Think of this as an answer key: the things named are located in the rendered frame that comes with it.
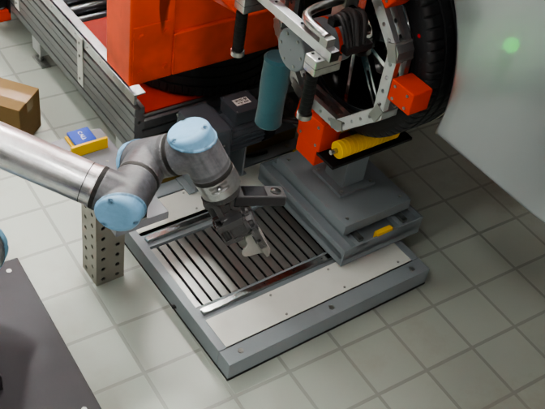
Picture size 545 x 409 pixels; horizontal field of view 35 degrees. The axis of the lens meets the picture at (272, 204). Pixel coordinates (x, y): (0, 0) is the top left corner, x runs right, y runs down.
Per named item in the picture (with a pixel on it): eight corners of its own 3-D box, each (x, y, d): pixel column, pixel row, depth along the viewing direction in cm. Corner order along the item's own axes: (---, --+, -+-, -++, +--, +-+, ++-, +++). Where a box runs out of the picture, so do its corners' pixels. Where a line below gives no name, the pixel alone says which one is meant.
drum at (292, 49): (357, 66, 261) (366, 25, 251) (300, 83, 250) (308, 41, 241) (328, 42, 268) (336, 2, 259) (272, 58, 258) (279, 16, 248)
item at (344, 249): (417, 234, 313) (424, 214, 307) (340, 269, 296) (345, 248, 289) (332, 152, 341) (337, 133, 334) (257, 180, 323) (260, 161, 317)
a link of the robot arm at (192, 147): (170, 118, 179) (212, 108, 175) (197, 163, 187) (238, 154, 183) (156, 147, 173) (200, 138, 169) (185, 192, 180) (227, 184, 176)
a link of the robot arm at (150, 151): (104, 165, 177) (155, 155, 172) (124, 133, 185) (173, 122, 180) (125, 200, 182) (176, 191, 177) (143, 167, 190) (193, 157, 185)
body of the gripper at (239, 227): (222, 230, 194) (199, 190, 187) (256, 213, 194) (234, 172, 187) (228, 249, 188) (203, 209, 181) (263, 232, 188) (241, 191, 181)
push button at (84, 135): (97, 144, 269) (97, 139, 267) (76, 151, 265) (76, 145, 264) (87, 131, 272) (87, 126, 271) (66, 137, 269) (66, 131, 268)
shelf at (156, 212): (168, 218, 254) (169, 210, 252) (116, 238, 246) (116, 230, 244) (100, 135, 278) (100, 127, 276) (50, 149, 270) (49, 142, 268)
